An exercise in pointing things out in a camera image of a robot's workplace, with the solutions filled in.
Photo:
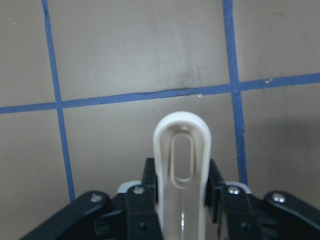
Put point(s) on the beige plastic dustpan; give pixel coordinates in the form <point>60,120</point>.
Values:
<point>182,148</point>

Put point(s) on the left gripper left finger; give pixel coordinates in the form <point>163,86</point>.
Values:
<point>129,215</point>

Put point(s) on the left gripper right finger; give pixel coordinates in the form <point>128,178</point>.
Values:
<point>240,215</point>

